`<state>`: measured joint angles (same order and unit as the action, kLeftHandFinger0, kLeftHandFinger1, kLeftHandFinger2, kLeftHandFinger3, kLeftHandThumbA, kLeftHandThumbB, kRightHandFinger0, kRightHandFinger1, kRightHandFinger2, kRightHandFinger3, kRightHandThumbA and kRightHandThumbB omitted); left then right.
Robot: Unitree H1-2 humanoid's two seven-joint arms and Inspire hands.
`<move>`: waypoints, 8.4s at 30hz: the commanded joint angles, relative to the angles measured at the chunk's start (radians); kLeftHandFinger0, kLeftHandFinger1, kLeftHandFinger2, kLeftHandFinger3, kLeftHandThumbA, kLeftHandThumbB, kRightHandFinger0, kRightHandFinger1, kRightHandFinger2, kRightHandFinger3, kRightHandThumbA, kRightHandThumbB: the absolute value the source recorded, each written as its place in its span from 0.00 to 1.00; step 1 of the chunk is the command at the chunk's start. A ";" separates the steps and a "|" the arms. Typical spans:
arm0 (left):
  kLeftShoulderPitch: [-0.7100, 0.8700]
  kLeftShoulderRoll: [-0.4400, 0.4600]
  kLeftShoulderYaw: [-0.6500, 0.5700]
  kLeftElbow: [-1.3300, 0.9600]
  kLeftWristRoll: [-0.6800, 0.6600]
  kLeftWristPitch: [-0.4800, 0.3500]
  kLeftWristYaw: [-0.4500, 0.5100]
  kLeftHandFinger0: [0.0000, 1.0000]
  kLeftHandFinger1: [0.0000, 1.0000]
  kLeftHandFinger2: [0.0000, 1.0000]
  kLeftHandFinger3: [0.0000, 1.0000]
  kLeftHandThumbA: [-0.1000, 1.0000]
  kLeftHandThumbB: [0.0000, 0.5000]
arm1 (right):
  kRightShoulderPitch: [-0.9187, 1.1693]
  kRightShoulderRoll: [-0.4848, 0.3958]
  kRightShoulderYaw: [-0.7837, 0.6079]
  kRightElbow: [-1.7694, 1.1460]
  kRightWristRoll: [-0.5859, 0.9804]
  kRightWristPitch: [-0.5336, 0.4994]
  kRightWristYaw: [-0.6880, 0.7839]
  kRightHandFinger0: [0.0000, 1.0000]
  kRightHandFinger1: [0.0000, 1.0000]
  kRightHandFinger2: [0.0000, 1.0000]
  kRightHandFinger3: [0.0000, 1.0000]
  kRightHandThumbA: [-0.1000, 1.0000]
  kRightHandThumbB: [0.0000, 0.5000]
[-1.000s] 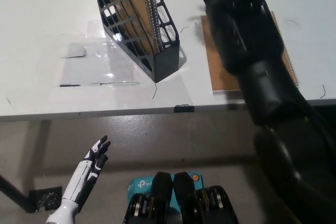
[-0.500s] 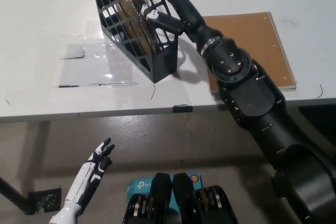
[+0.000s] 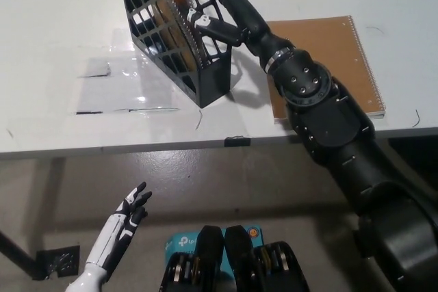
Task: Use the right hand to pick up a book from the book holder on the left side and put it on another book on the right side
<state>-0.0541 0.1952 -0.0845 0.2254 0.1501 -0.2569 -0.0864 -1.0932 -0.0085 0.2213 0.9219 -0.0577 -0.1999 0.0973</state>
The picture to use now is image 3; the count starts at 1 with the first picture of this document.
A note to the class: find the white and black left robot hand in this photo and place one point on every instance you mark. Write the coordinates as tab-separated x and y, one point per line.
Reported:
109	234

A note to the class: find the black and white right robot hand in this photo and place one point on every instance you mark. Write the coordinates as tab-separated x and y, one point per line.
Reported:
246	15

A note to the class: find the black mesh book holder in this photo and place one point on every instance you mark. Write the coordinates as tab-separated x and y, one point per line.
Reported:
212	83

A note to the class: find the teal router box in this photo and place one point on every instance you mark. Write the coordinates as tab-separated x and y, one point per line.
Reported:
181	242

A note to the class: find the black table leg with plate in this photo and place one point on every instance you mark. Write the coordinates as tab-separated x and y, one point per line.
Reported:
17	254

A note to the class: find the small black edge clip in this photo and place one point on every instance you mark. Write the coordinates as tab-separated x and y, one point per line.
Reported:
236	141

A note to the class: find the transparent plastic sheet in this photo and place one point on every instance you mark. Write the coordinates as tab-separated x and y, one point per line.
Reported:
126	87

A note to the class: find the grey tape patch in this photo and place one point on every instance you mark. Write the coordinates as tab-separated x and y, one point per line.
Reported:
94	67

